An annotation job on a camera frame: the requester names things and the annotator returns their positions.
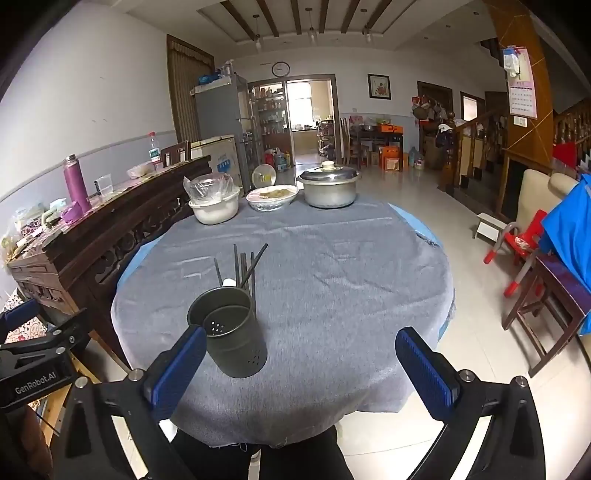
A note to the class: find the dark perforated metal utensil holder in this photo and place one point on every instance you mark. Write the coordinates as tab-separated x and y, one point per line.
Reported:
240	346

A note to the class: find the framed wall picture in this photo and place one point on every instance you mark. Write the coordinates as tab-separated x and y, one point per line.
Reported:
379	86

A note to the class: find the orange cardboard box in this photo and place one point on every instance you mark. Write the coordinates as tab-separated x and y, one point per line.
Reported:
391	159

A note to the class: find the red plastic chair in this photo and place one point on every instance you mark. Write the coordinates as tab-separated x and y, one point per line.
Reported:
519	242

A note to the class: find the purple thermos bottle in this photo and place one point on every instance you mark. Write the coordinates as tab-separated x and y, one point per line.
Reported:
76	184

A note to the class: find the grey refrigerator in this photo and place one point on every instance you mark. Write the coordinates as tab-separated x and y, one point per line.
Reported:
221	108

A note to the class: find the blue cloth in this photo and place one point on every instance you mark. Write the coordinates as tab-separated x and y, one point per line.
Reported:
570	230

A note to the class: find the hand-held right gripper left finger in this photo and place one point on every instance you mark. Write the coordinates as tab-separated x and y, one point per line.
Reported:
178	369

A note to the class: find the white round fan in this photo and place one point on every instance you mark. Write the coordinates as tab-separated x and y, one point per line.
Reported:
264	176

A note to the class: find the grey tablecloth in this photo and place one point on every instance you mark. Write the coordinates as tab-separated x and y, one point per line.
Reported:
332	286

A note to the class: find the clear plastic bag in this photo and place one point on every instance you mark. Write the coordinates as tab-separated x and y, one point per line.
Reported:
207	187

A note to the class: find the clear plastic bottle red cap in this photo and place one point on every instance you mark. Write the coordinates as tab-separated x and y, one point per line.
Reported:
154	152

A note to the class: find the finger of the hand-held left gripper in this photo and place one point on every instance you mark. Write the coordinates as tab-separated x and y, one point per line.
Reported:
21	314

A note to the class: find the carved dark wooden sideboard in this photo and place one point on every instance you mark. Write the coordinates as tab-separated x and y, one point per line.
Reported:
115	217

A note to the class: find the brown door curtain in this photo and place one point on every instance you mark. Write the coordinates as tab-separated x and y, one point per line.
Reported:
187	92

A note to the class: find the wooden chair back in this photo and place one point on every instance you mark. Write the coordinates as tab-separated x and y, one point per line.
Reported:
175	154

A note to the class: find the pink wall calendar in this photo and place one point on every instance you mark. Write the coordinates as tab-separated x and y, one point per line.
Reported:
524	92

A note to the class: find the clear plastic container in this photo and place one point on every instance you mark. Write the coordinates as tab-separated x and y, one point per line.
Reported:
104	187

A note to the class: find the round wall clock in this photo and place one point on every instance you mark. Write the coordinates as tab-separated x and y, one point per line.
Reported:
280	69

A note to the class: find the glass display cabinet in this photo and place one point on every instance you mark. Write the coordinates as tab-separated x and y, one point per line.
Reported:
270	120

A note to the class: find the person's dark trousers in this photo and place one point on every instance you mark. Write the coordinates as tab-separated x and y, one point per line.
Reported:
286	461

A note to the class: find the white wall switch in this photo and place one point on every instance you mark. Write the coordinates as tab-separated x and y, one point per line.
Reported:
520	121

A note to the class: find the white plastic basin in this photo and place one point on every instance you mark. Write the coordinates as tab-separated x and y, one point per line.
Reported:
214	213

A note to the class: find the light blue table cover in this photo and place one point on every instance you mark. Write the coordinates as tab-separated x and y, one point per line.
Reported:
418	221

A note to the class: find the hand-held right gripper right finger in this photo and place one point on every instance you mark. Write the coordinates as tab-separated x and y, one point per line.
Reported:
425	374

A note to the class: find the dark wooden chair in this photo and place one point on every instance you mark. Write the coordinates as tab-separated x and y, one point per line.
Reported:
554	286

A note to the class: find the wooden stair railing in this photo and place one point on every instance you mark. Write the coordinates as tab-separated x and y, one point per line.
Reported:
466	143

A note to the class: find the aluminium pot with lid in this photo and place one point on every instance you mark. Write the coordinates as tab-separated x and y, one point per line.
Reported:
328	191

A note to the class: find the blue water jug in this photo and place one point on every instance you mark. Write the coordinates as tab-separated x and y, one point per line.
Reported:
416	159

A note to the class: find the pendant ceiling lamp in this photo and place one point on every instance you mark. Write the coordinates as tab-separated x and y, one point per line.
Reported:
257	41
312	34
366	31

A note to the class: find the white step stool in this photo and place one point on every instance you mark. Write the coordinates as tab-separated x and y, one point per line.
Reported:
489	226

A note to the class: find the white chest freezer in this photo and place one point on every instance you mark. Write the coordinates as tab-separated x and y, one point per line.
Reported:
221	159

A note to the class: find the pile of small packets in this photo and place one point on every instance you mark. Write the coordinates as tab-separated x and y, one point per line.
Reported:
32	226

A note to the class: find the beige armchair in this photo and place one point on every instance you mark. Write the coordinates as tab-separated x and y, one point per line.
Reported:
535	194

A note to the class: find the white ceramic spoon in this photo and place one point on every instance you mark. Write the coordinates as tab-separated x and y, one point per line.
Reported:
229	283

